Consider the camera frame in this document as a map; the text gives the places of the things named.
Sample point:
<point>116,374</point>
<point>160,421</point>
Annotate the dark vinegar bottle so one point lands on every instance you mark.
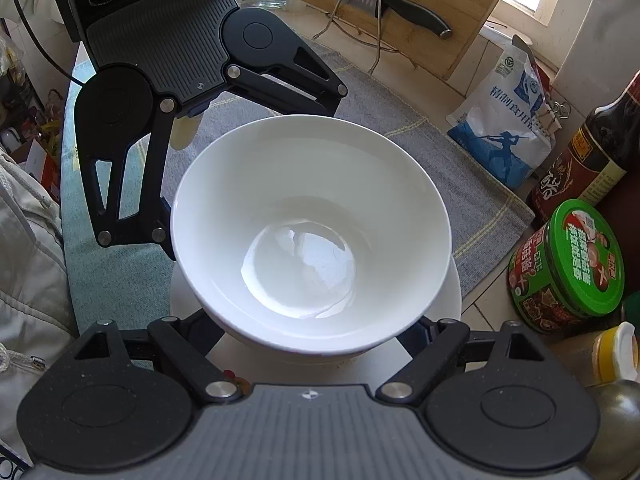
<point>590,160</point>

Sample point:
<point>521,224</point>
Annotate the beige jacket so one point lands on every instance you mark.
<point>30,285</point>

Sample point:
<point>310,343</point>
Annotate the green-lidded sauce jar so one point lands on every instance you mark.
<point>580,255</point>

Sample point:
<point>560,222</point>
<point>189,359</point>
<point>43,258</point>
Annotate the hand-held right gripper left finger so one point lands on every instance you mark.
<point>172,332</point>

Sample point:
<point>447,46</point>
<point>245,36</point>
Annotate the stained white fruit-print plate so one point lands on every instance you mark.
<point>300,370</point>

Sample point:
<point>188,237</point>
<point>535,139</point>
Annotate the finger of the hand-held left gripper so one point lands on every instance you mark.
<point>310,100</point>
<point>150,200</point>

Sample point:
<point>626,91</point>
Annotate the binder clip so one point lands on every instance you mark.
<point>557,110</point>

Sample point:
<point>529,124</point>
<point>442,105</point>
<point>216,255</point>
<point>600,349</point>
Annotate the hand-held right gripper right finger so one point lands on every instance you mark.
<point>445,335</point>

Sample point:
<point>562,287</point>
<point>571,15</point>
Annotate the yellow oil bottle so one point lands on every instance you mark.
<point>617,420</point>

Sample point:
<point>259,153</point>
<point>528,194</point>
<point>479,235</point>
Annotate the plain white bowl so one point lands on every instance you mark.
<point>310,185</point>

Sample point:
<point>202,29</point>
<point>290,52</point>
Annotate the white blue salt bag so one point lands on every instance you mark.
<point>495,125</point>

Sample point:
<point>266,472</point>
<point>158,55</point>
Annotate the grey blue checked towel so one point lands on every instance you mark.
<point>400,145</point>

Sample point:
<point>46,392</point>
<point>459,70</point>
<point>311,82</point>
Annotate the yellow-lidded spice jar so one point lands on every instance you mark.
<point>620,355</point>

